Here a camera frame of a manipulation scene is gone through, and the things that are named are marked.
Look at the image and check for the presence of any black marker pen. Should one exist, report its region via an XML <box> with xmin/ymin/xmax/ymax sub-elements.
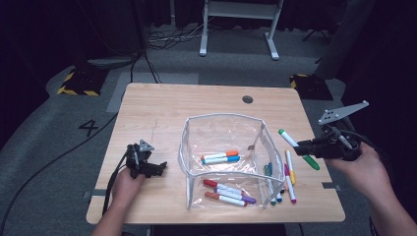
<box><xmin>276</xmin><ymin>170</ymin><xmax>287</xmax><ymax>195</ymax></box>

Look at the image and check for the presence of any person's right hand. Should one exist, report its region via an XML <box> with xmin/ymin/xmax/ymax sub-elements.
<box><xmin>324</xmin><ymin>143</ymin><xmax>390</xmax><ymax>199</ymax></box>

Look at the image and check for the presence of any white metal desk frame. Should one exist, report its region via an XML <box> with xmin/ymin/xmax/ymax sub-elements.
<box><xmin>199</xmin><ymin>0</ymin><xmax>285</xmax><ymax>62</ymax></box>

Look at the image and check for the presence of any grey stand base plate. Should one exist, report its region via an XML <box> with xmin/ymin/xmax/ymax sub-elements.
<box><xmin>86</xmin><ymin>54</ymin><xmax>141</xmax><ymax>71</ymax></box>

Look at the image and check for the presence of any black yellow-striped stand base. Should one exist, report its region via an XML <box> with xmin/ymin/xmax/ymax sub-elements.
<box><xmin>56</xmin><ymin>66</ymin><xmax>110</xmax><ymax>97</ymax></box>
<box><xmin>289</xmin><ymin>73</ymin><xmax>334</xmax><ymax>101</ymax></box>

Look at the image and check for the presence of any person's left hand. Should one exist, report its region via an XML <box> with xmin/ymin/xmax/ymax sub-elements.
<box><xmin>110</xmin><ymin>167</ymin><xmax>146</xmax><ymax>208</ymax></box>

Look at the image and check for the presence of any long black floor cable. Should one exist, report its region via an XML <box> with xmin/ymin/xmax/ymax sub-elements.
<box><xmin>0</xmin><ymin>111</ymin><xmax>120</xmax><ymax>235</ymax></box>

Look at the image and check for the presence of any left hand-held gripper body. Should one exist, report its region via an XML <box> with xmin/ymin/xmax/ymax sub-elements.
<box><xmin>125</xmin><ymin>139</ymin><xmax>155</xmax><ymax>180</ymax></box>

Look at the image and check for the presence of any light green marker pen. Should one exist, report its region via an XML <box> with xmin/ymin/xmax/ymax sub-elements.
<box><xmin>277</xmin><ymin>128</ymin><xmax>321</xmax><ymax>171</ymax></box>

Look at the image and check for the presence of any light blue marker pen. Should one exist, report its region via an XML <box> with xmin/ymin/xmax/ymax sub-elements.
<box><xmin>202</xmin><ymin>154</ymin><xmax>242</xmax><ymax>166</ymax></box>

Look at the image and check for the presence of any right hand-held gripper cable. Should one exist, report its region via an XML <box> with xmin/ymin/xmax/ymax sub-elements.
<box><xmin>340</xmin><ymin>129</ymin><xmax>391</xmax><ymax>236</ymax></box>

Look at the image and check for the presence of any pink marker pen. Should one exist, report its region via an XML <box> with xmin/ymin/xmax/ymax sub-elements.
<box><xmin>280</xmin><ymin>170</ymin><xmax>290</xmax><ymax>192</ymax></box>

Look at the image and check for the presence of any dark blue marker pen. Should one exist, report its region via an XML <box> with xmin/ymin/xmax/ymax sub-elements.
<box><xmin>268</xmin><ymin>162</ymin><xmax>283</xmax><ymax>203</ymax></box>

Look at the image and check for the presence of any clear plastic bag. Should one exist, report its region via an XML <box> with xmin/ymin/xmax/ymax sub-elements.
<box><xmin>177</xmin><ymin>112</ymin><xmax>286</xmax><ymax>210</ymax></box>

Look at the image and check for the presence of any black stand cable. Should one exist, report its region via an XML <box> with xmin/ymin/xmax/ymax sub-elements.
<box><xmin>143</xmin><ymin>48</ymin><xmax>162</xmax><ymax>85</ymax></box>

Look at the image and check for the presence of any magenta marker pen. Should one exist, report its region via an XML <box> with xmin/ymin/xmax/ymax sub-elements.
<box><xmin>282</xmin><ymin>162</ymin><xmax>298</xmax><ymax>205</ymax></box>

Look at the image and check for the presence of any yellow marker pen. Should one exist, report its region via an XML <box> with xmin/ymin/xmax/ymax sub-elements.
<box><xmin>285</xmin><ymin>149</ymin><xmax>297</xmax><ymax>186</ymax></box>

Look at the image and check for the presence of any brown marker pen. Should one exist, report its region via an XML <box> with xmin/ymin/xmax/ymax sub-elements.
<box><xmin>204</xmin><ymin>191</ymin><xmax>248</xmax><ymax>207</ymax></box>

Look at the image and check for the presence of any orange marker pen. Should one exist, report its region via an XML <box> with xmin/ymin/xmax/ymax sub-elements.
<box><xmin>200</xmin><ymin>149</ymin><xmax>240</xmax><ymax>161</ymax></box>

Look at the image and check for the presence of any dark grey stand column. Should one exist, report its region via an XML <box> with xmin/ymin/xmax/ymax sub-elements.
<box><xmin>314</xmin><ymin>0</ymin><xmax>377</xmax><ymax>81</ymax></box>

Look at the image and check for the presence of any grey tape strip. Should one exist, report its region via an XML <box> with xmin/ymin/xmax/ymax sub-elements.
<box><xmin>322</xmin><ymin>182</ymin><xmax>342</xmax><ymax>192</ymax></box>
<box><xmin>83</xmin><ymin>188</ymin><xmax>108</xmax><ymax>201</ymax></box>

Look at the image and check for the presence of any bundle of floor cables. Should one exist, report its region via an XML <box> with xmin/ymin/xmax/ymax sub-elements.
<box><xmin>147</xmin><ymin>23</ymin><xmax>210</xmax><ymax>51</ymax></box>

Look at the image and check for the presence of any dark green marker pen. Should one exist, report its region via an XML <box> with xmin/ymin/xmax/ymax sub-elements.
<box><xmin>264</xmin><ymin>164</ymin><xmax>277</xmax><ymax>207</ymax></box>

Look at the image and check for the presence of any purple marker pen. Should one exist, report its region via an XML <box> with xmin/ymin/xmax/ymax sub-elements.
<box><xmin>214</xmin><ymin>187</ymin><xmax>258</xmax><ymax>205</ymax></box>

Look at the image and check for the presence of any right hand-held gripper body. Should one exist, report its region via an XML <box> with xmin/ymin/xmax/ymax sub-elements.
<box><xmin>317</xmin><ymin>99</ymin><xmax>370</xmax><ymax>162</ymax></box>

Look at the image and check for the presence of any left hand-held gripper cable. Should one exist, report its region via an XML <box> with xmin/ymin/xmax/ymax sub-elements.
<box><xmin>101</xmin><ymin>146</ymin><xmax>132</xmax><ymax>215</ymax></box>

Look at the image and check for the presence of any hand-held gripper cable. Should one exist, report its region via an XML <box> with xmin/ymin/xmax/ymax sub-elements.
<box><xmin>101</xmin><ymin>146</ymin><xmax>132</xmax><ymax>215</ymax></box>
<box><xmin>340</xmin><ymin>129</ymin><xmax>391</xmax><ymax>236</ymax></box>

